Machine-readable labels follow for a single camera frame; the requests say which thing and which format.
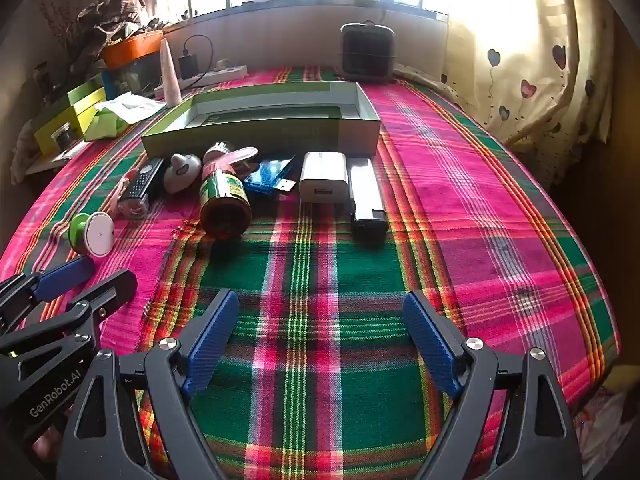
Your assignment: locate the green tissue pack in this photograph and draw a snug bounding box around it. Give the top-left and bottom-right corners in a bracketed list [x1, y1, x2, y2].
[84, 107, 131, 142]
[95, 92, 167, 125]

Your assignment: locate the orange box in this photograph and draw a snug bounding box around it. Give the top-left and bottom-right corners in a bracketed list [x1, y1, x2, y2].
[102, 30, 164, 68]

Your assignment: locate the green cardboard box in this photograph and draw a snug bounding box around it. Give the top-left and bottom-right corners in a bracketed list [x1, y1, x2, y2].
[141, 80, 382, 158]

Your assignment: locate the green and white spool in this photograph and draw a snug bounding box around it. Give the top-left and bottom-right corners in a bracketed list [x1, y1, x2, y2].
[69, 211, 116, 257]

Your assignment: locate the white side shelf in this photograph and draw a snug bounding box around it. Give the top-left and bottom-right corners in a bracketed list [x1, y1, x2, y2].
[24, 140, 93, 177]

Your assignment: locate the lime green box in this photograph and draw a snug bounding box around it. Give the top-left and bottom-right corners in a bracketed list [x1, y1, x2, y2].
[33, 102, 107, 157]

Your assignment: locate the dark green box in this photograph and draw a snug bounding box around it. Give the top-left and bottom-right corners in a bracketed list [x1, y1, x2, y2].
[66, 81, 107, 106]

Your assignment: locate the pink bag sealer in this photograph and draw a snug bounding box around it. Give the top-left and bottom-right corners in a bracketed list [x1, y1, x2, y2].
[202, 146, 259, 181]

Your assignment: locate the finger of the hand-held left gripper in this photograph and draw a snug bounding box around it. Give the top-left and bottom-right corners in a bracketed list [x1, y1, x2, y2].
[0, 269, 138, 356]
[0, 255, 96, 321]

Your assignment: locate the white egg-shaped gadget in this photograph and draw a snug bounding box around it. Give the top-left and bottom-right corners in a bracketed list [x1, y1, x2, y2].
[163, 152, 202, 195]

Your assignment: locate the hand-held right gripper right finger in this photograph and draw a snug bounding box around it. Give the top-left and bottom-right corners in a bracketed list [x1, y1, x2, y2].
[402, 290, 586, 480]

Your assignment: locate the brown bottle with green label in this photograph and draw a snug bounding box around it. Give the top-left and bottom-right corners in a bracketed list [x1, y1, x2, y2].
[200, 141, 252, 238]

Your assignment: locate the black remote control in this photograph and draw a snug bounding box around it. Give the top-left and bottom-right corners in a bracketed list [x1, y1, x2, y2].
[122, 157, 166, 201]

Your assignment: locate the white and black lighter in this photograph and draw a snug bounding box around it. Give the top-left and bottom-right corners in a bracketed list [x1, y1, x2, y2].
[348, 157, 389, 238]

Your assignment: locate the blue printed box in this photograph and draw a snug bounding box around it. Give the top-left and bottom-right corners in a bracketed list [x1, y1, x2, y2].
[100, 57, 163, 98]

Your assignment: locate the blue packet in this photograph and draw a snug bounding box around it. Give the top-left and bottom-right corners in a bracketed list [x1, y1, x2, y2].
[242, 156, 297, 196]

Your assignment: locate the white USB charger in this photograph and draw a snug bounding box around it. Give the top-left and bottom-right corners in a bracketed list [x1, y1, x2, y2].
[299, 151, 349, 204]

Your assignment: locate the cream heart-print curtain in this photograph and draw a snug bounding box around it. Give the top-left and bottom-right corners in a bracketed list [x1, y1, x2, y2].
[445, 0, 616, 191]

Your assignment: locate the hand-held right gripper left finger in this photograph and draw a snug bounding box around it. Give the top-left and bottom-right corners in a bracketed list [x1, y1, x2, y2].
[60, 287, 241, 480]

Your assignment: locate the plaid blanket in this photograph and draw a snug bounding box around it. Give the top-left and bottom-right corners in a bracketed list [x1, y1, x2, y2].
[0, 65, 621, 480]

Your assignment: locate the black adapter cable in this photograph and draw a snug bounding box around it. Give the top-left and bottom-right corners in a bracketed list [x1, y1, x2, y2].
[182, 35, 215, 78]

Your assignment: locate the pink floral fabric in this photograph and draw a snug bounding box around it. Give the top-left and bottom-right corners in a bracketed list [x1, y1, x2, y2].
[570, 385, 636, 466]

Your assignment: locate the white cloth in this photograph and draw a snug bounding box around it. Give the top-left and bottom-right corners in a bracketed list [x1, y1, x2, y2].
[10, 125, 38, 186]

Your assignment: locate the pile of brown cloth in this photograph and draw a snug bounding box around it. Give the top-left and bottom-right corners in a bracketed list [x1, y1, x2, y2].
[75, 0, 151, 43]

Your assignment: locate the small grey heater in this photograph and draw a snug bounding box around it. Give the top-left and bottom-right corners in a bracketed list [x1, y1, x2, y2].
[340, 21, 397, 83]

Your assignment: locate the white power strip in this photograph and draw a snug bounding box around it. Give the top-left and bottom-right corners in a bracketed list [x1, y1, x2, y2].
[154, 64, 249, 93]

